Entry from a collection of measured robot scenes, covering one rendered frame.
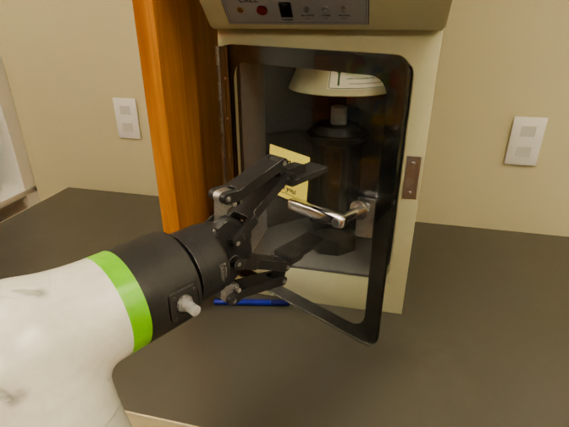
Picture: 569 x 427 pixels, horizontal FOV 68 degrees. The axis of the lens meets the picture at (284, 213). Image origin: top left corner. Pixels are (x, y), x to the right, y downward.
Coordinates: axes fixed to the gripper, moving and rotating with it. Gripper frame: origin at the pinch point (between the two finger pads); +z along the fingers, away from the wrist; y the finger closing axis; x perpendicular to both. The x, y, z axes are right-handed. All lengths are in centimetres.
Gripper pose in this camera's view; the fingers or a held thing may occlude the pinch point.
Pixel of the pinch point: (306, 208)
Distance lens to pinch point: 55.5
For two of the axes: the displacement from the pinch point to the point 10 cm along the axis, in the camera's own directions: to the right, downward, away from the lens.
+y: 0.0, -9.0, -4.3
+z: 6.6, -3.2, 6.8
